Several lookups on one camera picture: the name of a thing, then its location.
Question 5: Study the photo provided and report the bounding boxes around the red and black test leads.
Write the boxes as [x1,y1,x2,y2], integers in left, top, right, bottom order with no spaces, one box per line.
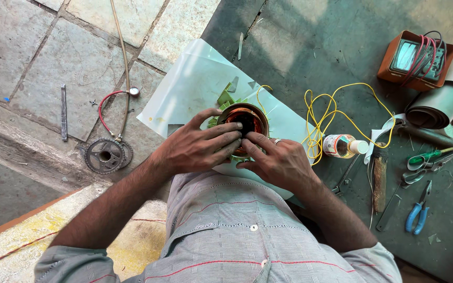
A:
[400,31,447,87]

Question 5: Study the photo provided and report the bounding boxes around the yellow wire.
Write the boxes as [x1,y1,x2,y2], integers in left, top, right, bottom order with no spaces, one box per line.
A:
[256,82,396,166]

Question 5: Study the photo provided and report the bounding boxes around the person's right hand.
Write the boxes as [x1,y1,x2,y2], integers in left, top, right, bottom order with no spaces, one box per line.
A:
[236,132,321,194]

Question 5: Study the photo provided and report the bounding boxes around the green insulation paper strips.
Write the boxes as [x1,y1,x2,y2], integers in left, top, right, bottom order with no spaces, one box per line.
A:
[208,82,249,128]

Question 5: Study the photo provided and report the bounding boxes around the white insulation paper sheet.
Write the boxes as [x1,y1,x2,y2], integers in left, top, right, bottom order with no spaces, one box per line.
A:
[136,38,323,201]

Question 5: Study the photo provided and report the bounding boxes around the multimeter in brown case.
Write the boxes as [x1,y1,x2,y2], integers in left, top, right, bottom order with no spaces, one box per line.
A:
[377,30,453,92]

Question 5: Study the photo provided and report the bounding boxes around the green-handled screwdriver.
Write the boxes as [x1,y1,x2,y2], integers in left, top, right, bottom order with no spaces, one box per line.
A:
[407,141,453,166]

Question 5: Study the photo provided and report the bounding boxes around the red hose with gauge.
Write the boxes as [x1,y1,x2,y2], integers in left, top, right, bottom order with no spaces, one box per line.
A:
[98,86,141,138]

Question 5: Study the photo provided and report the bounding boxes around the grey checked shirt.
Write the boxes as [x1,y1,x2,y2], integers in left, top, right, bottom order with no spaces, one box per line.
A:
[34,170,403,283]

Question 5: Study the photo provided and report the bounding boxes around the metal hammer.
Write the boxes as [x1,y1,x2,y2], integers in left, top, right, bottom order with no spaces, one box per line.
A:
[393,118,453,148]

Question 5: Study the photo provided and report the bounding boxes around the metal chain sprocket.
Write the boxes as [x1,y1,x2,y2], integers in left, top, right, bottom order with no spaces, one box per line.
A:
[84,136,134,175]

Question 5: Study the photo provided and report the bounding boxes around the person's left hand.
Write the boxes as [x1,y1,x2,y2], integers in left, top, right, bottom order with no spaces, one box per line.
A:
[154,108,245,176]

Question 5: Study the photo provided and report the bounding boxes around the grey paper offcut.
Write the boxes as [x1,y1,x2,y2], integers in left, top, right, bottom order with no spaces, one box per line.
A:
[166,123,185,138]

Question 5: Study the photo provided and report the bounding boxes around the small clear bottle white cap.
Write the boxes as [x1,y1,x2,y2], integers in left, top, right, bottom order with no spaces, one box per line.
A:
[323,134,370,159]

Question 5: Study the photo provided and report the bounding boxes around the flat metal blade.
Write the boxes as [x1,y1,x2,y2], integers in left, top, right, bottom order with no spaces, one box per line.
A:
[375,182,405,232]

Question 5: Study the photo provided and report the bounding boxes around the blue-handled pliers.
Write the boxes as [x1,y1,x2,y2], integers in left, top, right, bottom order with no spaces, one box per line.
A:
[404,180,433,236]

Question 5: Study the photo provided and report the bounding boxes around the grey insulation paper roll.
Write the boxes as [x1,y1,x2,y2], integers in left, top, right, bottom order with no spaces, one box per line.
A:
[405,31,453,130]

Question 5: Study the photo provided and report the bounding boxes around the rusty wooden-handled file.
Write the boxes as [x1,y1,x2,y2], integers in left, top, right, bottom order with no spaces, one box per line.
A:
[372,142,389,213]

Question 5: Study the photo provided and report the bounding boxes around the flat metal bar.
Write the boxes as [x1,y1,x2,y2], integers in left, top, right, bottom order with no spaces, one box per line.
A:
[60,83,68,142]

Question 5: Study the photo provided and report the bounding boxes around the motor stator with copper winding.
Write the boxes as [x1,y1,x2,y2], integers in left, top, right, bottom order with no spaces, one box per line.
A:
[207,102,270,162]

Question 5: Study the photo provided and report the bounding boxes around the tan rubber hose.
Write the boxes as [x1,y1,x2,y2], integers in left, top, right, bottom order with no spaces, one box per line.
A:
[109,0,131,143]

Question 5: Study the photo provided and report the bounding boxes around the steel scissors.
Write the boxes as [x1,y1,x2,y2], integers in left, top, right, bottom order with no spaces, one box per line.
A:
[401,146,453,185]

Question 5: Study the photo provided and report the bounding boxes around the bare metal pliers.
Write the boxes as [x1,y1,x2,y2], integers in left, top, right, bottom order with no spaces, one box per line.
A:
[331,153,363,197]

